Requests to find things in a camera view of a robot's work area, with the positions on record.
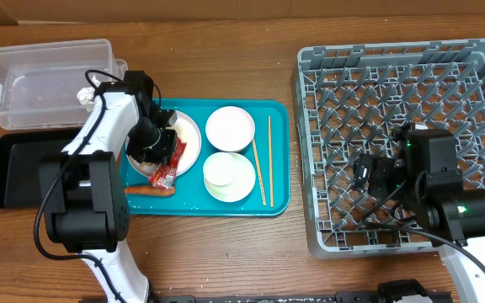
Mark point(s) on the red snack wrapper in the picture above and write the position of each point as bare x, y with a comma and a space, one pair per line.
164, 176

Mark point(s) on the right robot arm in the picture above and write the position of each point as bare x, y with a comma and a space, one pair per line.
424, 178

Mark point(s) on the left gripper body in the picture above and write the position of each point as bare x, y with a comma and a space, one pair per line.
146, 142

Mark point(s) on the pile of peanut shells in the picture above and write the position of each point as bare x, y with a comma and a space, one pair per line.
144, 168

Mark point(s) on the grey dishwasher rack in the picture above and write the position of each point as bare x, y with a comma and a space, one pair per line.
349, 101

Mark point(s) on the orange carrot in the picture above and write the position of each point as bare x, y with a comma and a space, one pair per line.
149, 191

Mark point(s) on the black tray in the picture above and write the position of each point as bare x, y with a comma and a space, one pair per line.
21, 155

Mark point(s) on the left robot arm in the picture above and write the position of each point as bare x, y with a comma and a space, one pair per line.
84, 214

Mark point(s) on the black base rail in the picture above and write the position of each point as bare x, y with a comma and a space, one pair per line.
404, 290

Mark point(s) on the teal serving tray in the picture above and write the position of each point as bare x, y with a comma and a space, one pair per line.
273, 145

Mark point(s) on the pink bowl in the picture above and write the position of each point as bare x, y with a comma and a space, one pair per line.
230, 129

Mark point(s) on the white round plate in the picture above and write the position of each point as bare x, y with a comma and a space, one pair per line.
188, 131

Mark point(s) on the white bowl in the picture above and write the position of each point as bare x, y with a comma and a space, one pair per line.
241, 187

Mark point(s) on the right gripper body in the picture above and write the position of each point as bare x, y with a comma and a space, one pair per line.
386, 180

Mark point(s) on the clear plastic bin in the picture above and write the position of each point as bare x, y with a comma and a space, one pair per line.
39, 83

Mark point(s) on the aluminium foil ball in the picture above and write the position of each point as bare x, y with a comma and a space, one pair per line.
85, 97

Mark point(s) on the white paper cup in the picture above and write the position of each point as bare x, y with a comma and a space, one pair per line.
219, 168

